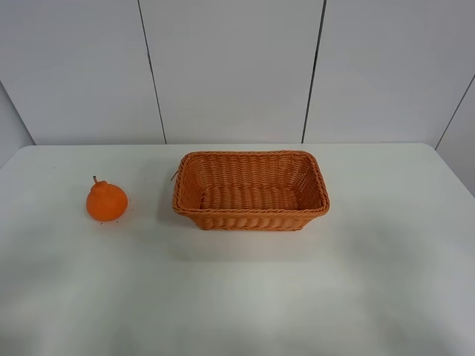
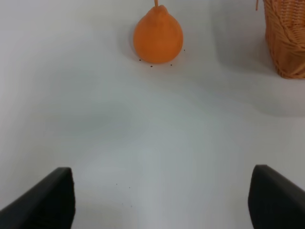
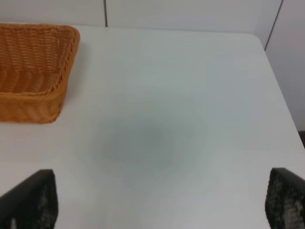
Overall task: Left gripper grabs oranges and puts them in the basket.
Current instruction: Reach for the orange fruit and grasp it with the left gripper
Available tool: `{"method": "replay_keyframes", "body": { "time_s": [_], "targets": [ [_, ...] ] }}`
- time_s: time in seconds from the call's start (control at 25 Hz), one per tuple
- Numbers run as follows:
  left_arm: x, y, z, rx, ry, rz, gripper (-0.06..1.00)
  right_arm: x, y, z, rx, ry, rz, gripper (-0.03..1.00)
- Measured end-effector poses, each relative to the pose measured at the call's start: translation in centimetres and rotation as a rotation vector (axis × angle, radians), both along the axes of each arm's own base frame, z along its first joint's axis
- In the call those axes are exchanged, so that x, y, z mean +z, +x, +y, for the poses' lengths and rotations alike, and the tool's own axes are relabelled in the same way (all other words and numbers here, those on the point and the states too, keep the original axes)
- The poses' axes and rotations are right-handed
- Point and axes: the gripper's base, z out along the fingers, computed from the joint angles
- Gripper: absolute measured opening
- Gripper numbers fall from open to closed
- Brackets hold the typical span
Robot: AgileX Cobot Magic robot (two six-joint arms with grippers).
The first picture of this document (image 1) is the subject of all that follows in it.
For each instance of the orange fruit with stem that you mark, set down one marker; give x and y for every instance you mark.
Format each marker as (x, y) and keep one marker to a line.
(105, 201)

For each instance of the orange wicker basket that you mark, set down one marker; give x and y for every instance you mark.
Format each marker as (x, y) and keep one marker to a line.
(250, 190)

